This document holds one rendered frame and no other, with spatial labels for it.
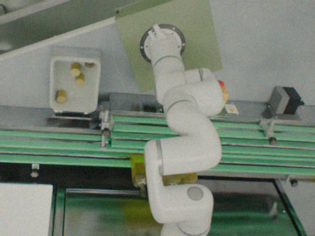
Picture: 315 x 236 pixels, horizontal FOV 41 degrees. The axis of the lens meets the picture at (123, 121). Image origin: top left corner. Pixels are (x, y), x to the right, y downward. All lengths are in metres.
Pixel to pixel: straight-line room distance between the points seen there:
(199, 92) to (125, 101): 0.55
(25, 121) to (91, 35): 0.41
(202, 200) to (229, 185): 0.85
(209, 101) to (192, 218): 0.30
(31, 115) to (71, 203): 0.37
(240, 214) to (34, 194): 0.79
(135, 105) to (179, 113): 0.60
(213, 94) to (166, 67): 0.21
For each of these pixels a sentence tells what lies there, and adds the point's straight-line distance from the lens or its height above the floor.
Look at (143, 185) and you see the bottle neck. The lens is 1.46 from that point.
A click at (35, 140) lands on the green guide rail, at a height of 0.93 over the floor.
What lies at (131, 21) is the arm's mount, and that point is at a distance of 1.40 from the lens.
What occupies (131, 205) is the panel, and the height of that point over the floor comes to 1.08.
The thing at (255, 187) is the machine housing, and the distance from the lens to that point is 1.86.
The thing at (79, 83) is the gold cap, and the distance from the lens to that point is 1.53.
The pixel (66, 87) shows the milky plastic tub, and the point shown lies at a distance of 1.60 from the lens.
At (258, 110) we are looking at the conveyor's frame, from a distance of 1.73.
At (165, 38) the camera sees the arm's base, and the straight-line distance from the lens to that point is 1.39.
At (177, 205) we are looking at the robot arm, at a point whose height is 1.49.
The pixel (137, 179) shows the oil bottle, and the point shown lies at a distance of 1.47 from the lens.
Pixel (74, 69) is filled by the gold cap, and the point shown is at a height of 0.81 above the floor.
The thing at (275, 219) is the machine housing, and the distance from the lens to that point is 1.77.
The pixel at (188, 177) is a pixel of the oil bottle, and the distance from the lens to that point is 1.51.
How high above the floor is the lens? 2.12
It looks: 53 degrees down
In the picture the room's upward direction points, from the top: 174 degrees clockwise
